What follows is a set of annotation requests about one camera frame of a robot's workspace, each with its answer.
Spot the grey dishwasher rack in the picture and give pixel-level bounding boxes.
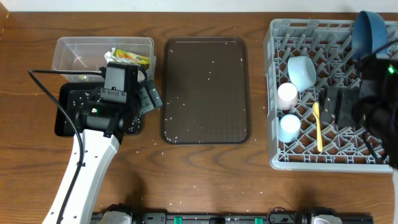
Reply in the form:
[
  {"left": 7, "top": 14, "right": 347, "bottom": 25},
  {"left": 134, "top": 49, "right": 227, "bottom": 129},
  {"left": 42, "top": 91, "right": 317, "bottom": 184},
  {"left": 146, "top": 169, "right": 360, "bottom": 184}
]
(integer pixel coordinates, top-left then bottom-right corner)
[{"left": 263, "top": 19, "right": 392, "bottom": 173}]

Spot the white tissue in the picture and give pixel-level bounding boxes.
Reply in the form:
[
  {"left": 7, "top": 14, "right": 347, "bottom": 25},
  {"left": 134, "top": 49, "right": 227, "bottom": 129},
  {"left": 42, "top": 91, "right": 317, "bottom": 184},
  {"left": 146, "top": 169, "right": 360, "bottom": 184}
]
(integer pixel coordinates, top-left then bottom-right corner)
[{"left": 104, "top": 52, "right": 145, "bottom": 82}]

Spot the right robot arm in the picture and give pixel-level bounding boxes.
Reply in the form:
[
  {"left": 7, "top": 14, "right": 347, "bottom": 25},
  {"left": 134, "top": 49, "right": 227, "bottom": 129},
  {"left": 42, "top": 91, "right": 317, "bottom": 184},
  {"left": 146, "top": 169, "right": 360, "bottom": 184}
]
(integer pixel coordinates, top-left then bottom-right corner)
[{"left": 320, "top": 54, "right": 397, "bottom": 223}]

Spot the light blue rice bowl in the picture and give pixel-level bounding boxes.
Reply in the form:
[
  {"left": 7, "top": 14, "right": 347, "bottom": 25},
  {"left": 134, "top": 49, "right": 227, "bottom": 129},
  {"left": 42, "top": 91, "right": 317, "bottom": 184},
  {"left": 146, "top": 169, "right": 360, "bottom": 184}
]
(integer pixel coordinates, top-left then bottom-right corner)
[{"left": 287, "top": 56, "right": 317, "bottom": 92}]

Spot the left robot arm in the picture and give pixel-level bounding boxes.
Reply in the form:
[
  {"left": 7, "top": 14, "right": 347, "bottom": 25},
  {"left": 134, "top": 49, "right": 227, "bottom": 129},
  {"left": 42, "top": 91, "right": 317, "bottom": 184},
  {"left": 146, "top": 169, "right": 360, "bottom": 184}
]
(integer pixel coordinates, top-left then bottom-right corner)
[{"left": 44, "top": 63, "right": 162, "bottom": 223}]

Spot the yellow green snack wrapper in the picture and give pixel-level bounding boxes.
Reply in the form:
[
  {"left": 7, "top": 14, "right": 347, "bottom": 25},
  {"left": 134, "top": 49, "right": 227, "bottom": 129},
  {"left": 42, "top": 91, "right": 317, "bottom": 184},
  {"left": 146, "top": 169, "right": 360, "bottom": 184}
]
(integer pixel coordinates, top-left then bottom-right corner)
[{"left": 111, "top": 49, "right": 150, "bottom": 65}]

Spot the light blue cup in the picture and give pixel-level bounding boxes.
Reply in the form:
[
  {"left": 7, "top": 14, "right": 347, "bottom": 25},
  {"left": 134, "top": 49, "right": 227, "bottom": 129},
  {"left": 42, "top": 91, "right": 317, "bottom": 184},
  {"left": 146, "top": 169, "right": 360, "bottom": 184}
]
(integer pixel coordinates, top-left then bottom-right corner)
[{"left": 279, "top": 114, "right": 301, "bottom": 143}]

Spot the dark blue plate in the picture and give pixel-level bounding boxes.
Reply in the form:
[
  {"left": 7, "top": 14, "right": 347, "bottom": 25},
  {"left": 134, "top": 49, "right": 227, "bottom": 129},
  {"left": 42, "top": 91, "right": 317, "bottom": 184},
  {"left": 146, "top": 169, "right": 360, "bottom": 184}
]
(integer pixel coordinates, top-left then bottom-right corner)
[{"left": 351, "top": 11, "right": 388, "bottom": 60}]

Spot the black rectangular tray bin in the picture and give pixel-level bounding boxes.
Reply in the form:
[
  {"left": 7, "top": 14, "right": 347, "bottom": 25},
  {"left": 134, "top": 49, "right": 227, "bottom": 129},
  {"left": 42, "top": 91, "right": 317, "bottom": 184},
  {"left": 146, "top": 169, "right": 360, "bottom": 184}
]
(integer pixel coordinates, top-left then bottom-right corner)
[{"left": 54, "top": 81, "right": 144, "bottom": 138}]

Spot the yellow plastic spoon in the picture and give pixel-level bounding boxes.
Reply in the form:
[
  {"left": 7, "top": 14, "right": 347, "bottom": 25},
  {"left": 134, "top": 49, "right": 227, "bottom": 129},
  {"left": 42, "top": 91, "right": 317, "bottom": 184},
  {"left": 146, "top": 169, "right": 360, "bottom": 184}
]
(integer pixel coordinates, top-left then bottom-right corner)
[{"left": 312, "top": 102, "right": 323, "bottom": 152}]

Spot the clear plastic waste bin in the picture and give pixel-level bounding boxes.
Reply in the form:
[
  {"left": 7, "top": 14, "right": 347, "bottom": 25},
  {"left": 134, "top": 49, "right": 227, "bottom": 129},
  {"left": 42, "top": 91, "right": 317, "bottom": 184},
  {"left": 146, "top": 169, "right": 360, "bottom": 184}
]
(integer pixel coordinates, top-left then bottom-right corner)
[{"left": 52, "top": 37, "right": 156, "bottom": 80}]

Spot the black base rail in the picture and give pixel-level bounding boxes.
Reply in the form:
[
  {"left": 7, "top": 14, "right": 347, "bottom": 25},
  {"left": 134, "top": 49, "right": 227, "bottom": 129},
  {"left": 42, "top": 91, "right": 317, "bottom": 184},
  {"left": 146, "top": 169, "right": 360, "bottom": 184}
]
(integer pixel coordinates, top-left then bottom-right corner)
[{"left": 90, "top": 203, "right": 374, "bottom": 224}]

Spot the brown serving tray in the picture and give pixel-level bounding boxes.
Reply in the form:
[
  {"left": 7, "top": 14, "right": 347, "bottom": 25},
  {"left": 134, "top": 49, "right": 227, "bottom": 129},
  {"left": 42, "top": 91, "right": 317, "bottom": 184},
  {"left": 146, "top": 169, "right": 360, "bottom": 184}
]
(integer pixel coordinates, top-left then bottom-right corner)
[{"left": 162, "top": 37, "right": 251, "bottom": 145}]

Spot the pink cup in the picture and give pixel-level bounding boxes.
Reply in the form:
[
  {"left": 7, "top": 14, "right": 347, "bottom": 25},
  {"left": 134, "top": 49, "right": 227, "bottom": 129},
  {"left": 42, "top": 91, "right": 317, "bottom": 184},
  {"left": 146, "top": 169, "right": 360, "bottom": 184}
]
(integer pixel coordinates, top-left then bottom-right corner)
[{"left": 277, "top": 82, "right": 298, "bottom": 110}]

